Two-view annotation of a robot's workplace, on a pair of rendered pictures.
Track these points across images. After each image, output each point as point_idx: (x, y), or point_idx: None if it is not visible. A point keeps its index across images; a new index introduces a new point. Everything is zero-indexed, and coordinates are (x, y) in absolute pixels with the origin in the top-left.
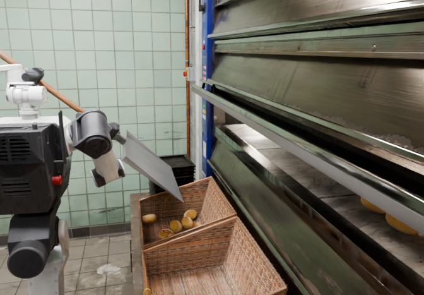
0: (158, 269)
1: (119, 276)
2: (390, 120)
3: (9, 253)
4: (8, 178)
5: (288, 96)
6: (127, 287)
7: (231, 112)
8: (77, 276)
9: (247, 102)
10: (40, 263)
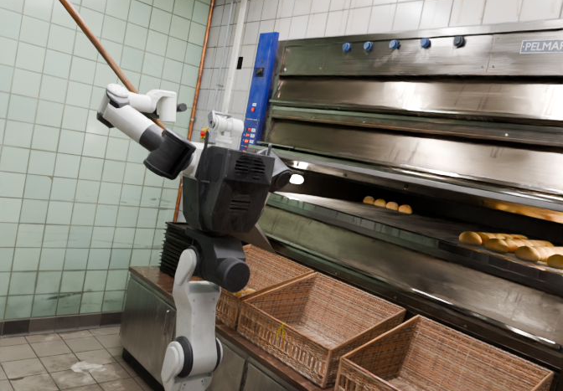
0: (251, 321)
1: (107, 372)
2: (521, 174)
3: (215, 269)
4: (239, 195)
5: (415, 161)
6: (127, 383)
7: (357, 169)
8: (49, 377)
9: None
10: (246, 278)
